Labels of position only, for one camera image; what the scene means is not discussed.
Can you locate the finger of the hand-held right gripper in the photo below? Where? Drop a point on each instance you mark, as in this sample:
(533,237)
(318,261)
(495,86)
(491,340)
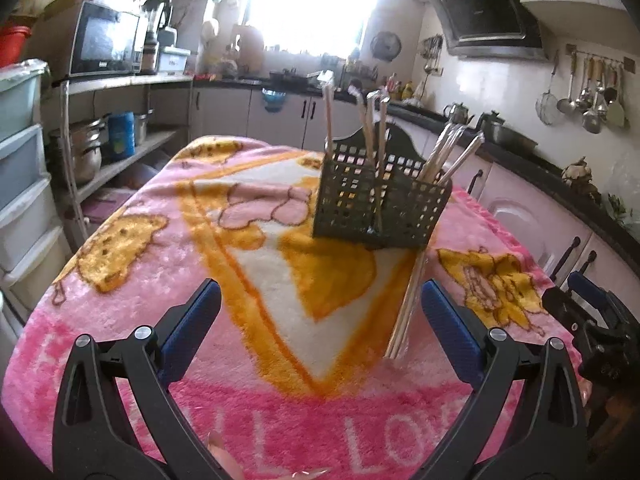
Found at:
(592,292)
(562,310)

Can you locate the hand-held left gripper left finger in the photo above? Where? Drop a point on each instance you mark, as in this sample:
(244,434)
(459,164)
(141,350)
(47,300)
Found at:
(192,320)

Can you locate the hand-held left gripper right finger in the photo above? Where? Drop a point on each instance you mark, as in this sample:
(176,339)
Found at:
(447,327)

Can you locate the pile of chopstick packets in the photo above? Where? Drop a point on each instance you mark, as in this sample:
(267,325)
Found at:
(406,310)

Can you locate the dark grey utensil basket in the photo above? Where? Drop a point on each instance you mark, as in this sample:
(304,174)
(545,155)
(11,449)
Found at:
(400,210)

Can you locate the row of hanging kitchen utensils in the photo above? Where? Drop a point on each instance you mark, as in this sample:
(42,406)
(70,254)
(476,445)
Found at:
(592,120)

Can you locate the small hanging utensils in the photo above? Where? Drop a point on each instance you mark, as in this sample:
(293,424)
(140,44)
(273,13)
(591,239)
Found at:
(432,55)

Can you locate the green leafy vegetables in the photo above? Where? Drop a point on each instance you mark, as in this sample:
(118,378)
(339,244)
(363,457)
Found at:
(615,207)

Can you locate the ginger roots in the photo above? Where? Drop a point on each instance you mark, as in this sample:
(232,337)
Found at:
(579,175)

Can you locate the pink printed blanket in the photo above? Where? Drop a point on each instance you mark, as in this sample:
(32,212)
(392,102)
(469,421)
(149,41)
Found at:
(280,410)

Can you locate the purple plastic box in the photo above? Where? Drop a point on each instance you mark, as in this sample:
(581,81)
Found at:
(105,207)

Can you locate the black cooking pot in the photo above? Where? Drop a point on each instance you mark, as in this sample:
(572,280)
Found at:
(505,135)

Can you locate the blue canister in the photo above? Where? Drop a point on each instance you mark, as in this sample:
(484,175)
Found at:
(121,137)

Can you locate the stainless steel pots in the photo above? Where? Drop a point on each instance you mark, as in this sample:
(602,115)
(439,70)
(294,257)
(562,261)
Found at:
(82,155)

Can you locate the small steel pot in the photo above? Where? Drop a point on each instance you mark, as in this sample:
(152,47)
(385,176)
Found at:
(142,127)

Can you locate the steel kettle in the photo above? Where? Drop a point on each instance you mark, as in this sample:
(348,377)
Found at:
(457,112)

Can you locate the light blue plastic drawer unit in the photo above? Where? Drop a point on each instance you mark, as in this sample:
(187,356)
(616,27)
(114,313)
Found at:
(25,160)

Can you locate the blue bowl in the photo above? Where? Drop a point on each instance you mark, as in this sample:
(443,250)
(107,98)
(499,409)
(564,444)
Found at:
(274,102)

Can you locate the condiment bottles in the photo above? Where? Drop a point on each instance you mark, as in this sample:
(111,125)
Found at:
(407,90)

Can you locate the metal shelf rack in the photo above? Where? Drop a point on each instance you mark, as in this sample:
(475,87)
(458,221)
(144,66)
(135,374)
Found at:
(125,82)

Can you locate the black wok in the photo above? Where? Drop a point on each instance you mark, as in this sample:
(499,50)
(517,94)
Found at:
(290,79)

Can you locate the white storage box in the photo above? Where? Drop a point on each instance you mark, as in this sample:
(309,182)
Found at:
(175,60)

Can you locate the blender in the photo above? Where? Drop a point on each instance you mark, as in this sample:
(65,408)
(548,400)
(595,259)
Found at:
(152,55)

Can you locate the beige water jug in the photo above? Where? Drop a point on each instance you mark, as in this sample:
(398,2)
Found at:
(250,47)

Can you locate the small round fan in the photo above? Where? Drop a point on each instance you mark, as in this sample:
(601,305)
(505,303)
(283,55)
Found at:
(385,47)

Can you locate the black microwave oven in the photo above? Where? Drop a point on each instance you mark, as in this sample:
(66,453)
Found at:
(105,40)

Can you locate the black range hood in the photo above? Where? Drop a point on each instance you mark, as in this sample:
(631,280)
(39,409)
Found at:
(480,10)

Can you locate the red plastic bucket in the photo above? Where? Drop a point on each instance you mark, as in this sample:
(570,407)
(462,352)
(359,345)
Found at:
(12,45)

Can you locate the bright window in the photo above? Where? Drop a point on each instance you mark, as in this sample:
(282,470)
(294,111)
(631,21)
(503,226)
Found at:
(310,5)

